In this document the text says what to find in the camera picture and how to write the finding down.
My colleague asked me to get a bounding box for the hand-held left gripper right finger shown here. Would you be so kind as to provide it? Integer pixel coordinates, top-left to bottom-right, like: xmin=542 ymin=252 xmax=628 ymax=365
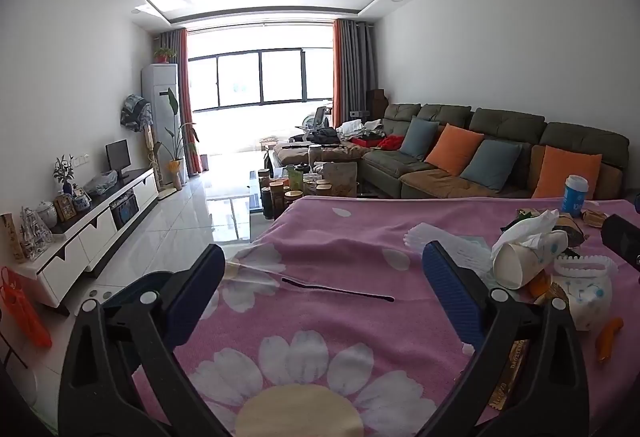
xmin=415 ymin=241 xmax=591 ymax=437

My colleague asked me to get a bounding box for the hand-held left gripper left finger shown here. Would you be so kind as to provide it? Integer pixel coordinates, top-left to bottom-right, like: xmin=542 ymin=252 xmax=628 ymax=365
xmin=57 ymin=243 xmax=231 ymax=437

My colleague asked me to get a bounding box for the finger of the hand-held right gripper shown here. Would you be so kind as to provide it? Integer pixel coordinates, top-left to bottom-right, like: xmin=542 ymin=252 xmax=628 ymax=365
xmin=601 ymin=214 xmax=640 ymax=273

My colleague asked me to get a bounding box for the gold foil wrapper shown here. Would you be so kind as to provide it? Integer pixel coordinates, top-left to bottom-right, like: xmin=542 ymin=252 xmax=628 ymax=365
xmin=487 ymin=338 xmax=531 ymax=410

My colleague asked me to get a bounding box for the orange peel strip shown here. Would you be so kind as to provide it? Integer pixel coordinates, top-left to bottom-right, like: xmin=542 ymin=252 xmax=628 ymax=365
xmin=596 ymin=317 xmax=625 ymax=364

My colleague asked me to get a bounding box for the white foam fruit net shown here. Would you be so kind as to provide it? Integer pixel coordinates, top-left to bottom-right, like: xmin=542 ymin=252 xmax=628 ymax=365
xmin=404 ymin=222 xmax=494 ymax=279

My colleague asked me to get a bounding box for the dark crumpled wrapper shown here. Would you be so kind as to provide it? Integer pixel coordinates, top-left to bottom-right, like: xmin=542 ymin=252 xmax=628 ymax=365
xmin=552 ymin=214 xmax=584 ymax=249

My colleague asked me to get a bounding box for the blue can with white lid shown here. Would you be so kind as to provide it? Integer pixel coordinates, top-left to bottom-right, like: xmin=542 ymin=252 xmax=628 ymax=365
xmin=560 ymin=174 xmax=589 ymax=217

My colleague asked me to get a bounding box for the printed paper cup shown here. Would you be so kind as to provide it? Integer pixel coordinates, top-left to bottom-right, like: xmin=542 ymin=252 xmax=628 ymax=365
xmin=491 ymin=231 xmax=569 ymax=291

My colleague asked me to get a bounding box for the orange cushion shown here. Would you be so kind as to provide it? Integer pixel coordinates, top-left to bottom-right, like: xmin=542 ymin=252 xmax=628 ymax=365
xmin=423 ymin=123 xmax=485 ymax=176
xmin=530 ymin=144 xmax=603 ymax=201

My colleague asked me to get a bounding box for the white tissue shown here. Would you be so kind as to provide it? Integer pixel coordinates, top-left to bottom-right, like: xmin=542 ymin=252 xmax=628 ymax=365
xmin=492 ymin=209 xmax=560 ymax=250

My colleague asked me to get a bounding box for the green wrapper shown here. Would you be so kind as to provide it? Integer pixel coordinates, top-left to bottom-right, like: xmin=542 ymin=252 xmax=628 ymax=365
xmin=500 ymin=210 xmax=538 ymax=234

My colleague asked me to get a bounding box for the dark coffee table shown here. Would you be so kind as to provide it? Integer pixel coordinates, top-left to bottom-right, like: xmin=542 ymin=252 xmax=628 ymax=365
xmin=246 ymin=152 xmax=362 ymax=220

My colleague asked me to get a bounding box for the pink floral blanket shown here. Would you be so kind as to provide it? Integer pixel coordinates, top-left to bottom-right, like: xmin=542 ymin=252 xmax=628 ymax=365
xmin=132 ymin=194 xmax=640 ymax=437

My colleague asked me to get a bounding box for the green brown sofa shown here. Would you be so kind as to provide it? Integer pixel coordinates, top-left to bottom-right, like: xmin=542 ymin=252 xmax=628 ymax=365
xmin=272 ymin=103 xmax=632 ymax=202

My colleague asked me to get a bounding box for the white tv cabinet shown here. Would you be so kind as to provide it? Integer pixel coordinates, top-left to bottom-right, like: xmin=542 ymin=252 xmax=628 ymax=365
xmin=0 ymin=166 xmax=160 ymax=311

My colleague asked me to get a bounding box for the tall plant in yellow pot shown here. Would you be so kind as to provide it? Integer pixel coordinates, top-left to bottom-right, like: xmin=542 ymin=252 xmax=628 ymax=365
xmin=152 ymin=87 xmax=199 ymax=191

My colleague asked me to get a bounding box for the group of glass jars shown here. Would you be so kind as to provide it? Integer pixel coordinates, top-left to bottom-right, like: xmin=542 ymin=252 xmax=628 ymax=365
xmin=257 ymin=143 xmax=335 ymax=221

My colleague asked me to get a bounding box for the blue grey cushion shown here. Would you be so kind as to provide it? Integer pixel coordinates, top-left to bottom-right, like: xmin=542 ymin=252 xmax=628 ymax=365
xmin=399 ymin=116 xmax=441 ymax=161
xmin=459 ymin=138 xmax=523 ymax=192

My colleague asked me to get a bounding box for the crumpled plastic bag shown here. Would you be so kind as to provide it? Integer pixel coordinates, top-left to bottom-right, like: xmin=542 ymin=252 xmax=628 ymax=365
xmin=83 ymin=169 xmax=119 ymax=196

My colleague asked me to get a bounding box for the black monitor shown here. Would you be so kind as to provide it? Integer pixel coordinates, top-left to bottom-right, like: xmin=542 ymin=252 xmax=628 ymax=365
xmin=104 ymin=140 xmax=133 ymax=186

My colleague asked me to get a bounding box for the kraft paper bag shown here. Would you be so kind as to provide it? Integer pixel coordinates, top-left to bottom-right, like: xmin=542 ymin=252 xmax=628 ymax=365
xmin=322 ymin=160 xmax=359 ymax=198

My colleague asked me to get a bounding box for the white ceramic jar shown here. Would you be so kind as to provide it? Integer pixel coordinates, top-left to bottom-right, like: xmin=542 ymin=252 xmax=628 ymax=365
xmin=35 ymin=200 xmax=57 ymax=226

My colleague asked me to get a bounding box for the clear plastic package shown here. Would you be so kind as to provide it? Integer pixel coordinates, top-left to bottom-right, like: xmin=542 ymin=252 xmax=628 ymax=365
xmin=19 ymin=206 xmax=54 ymax=263

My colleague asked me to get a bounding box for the blue vase with twigs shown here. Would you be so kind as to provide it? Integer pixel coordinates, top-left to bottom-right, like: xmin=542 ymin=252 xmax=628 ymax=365
xmin=52 ymin=154 xmax=76 ymax=196

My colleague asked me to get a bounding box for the orange plastic bag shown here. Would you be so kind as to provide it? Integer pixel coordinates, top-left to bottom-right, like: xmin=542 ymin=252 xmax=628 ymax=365
xmin=0 ymin=265 xmax=54 ymax=349

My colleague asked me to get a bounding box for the cloth covered fan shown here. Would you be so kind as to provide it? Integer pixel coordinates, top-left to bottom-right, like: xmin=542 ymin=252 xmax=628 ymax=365
xmin=119 ymin=93 xmax=154 ymax=134

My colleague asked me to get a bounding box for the pile of clothes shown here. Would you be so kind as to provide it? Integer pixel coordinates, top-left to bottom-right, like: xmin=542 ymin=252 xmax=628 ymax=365
xmin=304 ymin=117 xmax=404 ymax=152

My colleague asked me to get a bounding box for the gold patterned box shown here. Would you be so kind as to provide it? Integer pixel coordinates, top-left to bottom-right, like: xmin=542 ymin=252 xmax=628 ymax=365
xmin=0 ymin=212 xmax=26 ymax=263

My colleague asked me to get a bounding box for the white floor air conditioner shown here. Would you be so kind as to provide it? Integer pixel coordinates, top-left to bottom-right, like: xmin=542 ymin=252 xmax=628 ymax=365
xmin=141 ymin=63 xmax=190 ymax=184

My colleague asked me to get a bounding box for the grey desk chair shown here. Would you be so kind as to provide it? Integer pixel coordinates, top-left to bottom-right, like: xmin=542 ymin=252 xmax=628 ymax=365
xmin=302 ymin=106 xmax=334 ymax=131

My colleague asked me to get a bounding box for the brown wooden cabinet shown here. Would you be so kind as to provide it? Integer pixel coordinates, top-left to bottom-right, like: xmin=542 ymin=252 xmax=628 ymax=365
xmin=366 ymin=89 xmax=387 ymax=116

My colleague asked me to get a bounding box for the large window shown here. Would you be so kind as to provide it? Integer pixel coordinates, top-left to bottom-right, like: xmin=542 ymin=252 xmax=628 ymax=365
xmin=188 ymin=47 xmax=334 ymax=112

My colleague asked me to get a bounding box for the wooden picture frame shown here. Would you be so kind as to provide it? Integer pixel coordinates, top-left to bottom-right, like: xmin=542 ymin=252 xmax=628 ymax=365
xmin=53 ymin=194 xmax=77 ymax=223

